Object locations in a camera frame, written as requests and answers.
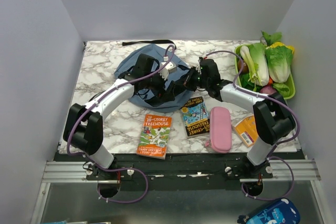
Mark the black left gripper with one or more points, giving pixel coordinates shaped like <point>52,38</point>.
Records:
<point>167,95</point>

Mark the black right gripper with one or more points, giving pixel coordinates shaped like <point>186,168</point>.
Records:
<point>185,82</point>

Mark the blue student backpack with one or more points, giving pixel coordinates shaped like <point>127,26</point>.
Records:
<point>156,52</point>

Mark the black storey treehouse book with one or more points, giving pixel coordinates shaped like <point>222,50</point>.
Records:
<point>195,117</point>

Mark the orange storey treehouse book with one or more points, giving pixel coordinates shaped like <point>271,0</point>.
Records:
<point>154,136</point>

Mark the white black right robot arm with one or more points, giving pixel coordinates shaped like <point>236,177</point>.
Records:
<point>274,119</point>

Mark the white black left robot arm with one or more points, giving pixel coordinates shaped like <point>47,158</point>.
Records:
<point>84,125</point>

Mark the pink pencil case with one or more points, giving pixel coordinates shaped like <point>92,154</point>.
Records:
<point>220,130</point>

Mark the brown mushroom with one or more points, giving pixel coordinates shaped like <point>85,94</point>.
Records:
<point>242,67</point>

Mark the white green leek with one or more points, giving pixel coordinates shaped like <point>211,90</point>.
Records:
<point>253,76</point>

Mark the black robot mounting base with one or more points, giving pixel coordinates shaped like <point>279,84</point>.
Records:
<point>178,172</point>

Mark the orange notebook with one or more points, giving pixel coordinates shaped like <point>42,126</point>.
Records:
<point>246,130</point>

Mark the left napa cabbage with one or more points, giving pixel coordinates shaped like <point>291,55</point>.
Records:
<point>257,53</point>

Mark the napa cabbage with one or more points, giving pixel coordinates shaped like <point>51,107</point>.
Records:
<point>257,53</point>
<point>279,61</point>

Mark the purple red onion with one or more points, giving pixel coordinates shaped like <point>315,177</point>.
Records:
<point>268,90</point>

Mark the orange carrot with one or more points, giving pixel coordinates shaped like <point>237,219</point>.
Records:
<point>270,82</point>

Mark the right napa cabbage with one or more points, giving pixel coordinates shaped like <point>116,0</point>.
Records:
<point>279,61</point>

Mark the yellow corn cob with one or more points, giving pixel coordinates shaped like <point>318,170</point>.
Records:
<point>280,44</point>

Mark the green leafy lettuce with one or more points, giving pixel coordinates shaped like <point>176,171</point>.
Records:
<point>271,38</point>

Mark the blue shark pencil case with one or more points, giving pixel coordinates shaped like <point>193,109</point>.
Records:
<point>279,211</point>

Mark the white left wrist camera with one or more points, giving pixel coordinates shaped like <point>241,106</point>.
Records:
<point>165,71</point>

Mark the aluminium rail frame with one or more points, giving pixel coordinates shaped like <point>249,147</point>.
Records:
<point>73,172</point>

